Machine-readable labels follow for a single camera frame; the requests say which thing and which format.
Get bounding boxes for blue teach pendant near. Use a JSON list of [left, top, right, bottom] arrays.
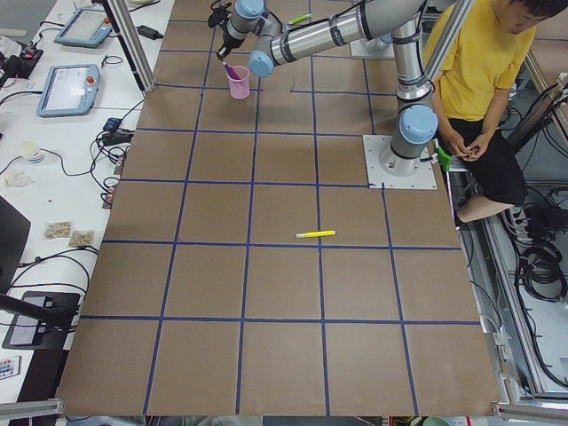
[[36, 64, 100, 118]]

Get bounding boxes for white paper cup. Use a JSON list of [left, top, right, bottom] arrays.
[[20, 141, 45, 164]]

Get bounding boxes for purple pen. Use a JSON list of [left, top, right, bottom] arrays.
[[222, 61, 241, 81]]

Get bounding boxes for blue teach pendant far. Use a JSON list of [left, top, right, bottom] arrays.
[[54, 8, 113, 48]]

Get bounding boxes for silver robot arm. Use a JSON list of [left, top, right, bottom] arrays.
[[208, 1, 438, 177]]

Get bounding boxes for yellow pen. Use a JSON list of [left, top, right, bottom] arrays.
[[295, 230, 336, 239]]

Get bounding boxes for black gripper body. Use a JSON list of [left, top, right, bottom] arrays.
[[217, 35, 240, 60]]

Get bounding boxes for person in yellow shirt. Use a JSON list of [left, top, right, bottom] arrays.
[[433, 1, 565, 224]]

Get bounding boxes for pink mesh cup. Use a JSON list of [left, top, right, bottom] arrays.
[[228, 66, 250, 99]]

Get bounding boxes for black power adapter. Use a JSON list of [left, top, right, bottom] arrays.
[[137, 25, 163, 40]]

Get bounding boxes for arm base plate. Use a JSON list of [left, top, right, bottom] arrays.
[[350, 38, 394, 60], [362, 135, 438, 190]]

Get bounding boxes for aluminium frame post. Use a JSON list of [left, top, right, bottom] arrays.
[[99, 0, 155, 93]]

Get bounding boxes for green pen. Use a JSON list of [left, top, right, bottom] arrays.
[[288, 13, 312, 26]]

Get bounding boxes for blue teach pendant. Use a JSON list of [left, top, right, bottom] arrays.
[[36, 64, 100, 118], [54, 8, 113, 48]]

